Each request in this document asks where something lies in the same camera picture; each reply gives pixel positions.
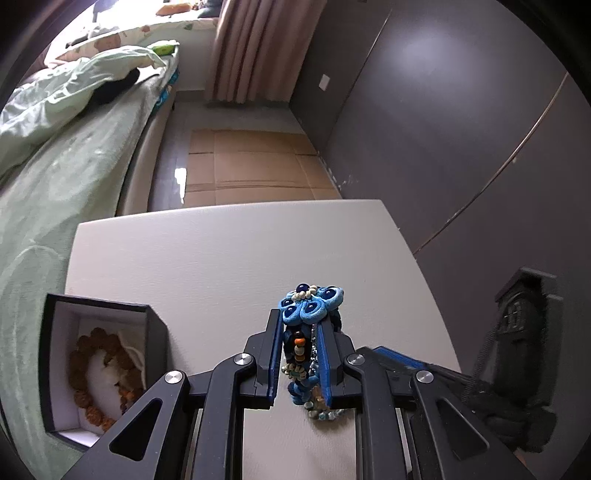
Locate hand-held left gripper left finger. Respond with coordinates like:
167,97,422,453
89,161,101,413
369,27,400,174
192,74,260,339
60,308,284,480

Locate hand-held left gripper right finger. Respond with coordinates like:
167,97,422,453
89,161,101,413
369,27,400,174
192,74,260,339
314,318,539,480

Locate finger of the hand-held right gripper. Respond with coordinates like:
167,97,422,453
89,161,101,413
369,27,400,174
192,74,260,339
358,345,472,402

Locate blue beaded bracelet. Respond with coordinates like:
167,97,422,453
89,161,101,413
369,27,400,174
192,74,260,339
278,282,348,423

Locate black jewelry box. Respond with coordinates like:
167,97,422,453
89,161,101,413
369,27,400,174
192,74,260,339
38,292,169,452

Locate brown wooden bead bracelet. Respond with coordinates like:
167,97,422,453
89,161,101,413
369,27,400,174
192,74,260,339
69,327,146,428

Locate flattened cardboard sheets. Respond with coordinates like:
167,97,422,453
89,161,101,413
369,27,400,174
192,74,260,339
182,129,342,208

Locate grey wardrobe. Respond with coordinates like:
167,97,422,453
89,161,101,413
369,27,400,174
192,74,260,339
288,0,591,462

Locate bed with green sheet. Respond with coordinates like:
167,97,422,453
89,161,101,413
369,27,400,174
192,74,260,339
0,39,181,480

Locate pink curtain beside wardrobe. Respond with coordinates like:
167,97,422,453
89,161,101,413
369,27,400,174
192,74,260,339
203,0,319,104

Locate black cloth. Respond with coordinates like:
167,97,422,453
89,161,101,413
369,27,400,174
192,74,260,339
90,69,141,106

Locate light green quilt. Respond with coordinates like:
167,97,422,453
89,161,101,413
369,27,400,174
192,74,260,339
0,45,169,181

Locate printed window seat cushion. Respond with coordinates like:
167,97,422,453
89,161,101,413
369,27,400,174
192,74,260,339
55,14,222,63

